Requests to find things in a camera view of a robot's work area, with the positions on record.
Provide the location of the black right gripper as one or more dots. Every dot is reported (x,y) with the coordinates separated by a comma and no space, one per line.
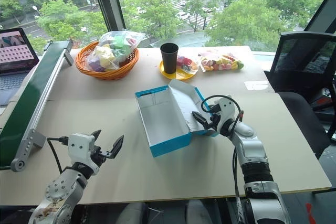
(214,123)

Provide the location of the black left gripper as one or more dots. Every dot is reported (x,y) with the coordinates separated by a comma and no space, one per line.
(98,157)

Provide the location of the blue white box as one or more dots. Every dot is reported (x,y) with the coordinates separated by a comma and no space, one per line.
(168,119)

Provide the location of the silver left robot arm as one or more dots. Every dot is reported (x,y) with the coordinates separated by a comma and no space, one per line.
(57,190)

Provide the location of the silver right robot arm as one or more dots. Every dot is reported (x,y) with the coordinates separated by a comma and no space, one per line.
(252,150)

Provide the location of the green conveyor belt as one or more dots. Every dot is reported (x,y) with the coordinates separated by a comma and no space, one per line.
(23,103)

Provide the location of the yellow plate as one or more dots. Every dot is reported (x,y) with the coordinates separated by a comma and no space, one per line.
(181,76)

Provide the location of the small bag of coloured toys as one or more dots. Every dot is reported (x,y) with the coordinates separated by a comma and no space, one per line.
(186,64)

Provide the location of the clear bag of toy fruit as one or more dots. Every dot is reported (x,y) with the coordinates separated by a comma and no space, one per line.
(223,62)

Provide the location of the black plastic cup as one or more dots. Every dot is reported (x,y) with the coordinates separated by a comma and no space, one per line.
(169,58)

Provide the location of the orange wicker basket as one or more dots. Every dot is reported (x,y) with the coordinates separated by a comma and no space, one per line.
(105,73)

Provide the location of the grey rounded shape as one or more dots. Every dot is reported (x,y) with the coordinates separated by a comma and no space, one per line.
(199,212)
(131,213)

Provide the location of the plastic bag of coloured blocks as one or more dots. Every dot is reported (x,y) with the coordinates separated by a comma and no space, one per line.
(115,48)

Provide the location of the black mesh office chair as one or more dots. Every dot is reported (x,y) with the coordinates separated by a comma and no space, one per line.
(302,56)

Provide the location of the open laptop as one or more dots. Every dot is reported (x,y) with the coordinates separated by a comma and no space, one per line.
(13,51)

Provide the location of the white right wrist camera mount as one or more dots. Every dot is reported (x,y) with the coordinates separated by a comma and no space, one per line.
(227,111)

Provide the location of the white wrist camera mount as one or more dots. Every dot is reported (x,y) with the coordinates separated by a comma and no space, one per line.
(78,148)
(227,111)

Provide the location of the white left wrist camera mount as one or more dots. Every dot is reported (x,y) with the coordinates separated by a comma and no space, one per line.
(78,148)

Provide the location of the dark window post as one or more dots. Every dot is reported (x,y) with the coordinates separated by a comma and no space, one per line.
(107,1)
(321,6)

